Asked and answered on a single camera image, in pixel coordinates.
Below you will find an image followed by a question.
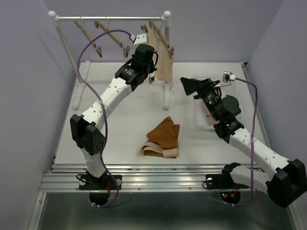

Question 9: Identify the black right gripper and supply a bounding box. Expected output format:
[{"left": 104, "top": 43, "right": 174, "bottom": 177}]
[{"left": 181, "top": 76, "right": 221, "bottom": 121}]

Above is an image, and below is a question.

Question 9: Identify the cream yellow underwear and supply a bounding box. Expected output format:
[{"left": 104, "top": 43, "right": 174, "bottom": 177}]
[{"left": 148, "top": 25, "right": 173, "bottom": 88}]

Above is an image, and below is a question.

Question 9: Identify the beige clip hanger cream underwear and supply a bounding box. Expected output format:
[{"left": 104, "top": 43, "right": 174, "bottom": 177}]
[{"left": 148, "top": 21, "right": 175, "bottom": 59}]

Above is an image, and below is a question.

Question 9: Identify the brown orange underwear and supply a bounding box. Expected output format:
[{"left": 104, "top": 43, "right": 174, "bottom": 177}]
[{"left": 139, "top": 116, "right": 180, "bottom": 159}]

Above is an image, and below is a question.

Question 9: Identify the beige clip hanger brown underwear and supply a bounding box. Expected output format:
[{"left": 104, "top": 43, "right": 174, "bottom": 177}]
[{"left": 138, "top": 25, "right": 156, "bottom": 84}]

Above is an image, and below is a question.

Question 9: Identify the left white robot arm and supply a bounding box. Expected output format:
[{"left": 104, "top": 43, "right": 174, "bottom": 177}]
[{"left": 70, "top": 44, "right": 158, "bottom": 189}]

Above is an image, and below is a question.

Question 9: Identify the empty beige clip hanger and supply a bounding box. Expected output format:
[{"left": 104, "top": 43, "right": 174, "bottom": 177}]
[{"left": 74, "top": 16, "right": 103, "bottom": 58}]

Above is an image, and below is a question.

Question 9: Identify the white plastic mesh basket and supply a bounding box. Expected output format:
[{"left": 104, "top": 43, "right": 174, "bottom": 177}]
[{"left": 191, "top": 74, "right": 240, "bottom": 131}]

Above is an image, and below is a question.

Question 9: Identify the white metal clothes rack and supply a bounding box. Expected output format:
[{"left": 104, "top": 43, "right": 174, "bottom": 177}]
[{"left": 48, "top": 11, "right": 171, "bottom": 110}]

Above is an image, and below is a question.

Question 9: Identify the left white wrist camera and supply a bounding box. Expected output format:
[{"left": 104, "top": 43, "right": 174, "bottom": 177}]
[{"left": 130, "top": 33, "right": 148, "bottom": 46}]

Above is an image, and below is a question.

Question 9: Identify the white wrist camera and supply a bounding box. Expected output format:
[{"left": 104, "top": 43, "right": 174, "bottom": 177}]
[
  {"left": 215, "top": 71, "right": 236, "bottom": 88},
  {"left": 130, "top": 33, "right": 148, "bottom": 46}
]

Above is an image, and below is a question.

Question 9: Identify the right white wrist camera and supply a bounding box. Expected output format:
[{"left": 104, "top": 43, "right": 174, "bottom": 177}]
[{"left": 215, "top": 71, "right": 236, "bottom": 88}]

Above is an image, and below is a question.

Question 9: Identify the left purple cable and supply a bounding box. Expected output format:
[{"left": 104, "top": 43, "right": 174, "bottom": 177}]
[{"left": 76, "top": 29, "right": 135, "bottom": 208}]

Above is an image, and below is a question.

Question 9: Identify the aluminium mounting rail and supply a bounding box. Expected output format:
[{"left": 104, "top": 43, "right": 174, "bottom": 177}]
[{"left": 39, "top": 164, "right": 224, "bottom": 193}]

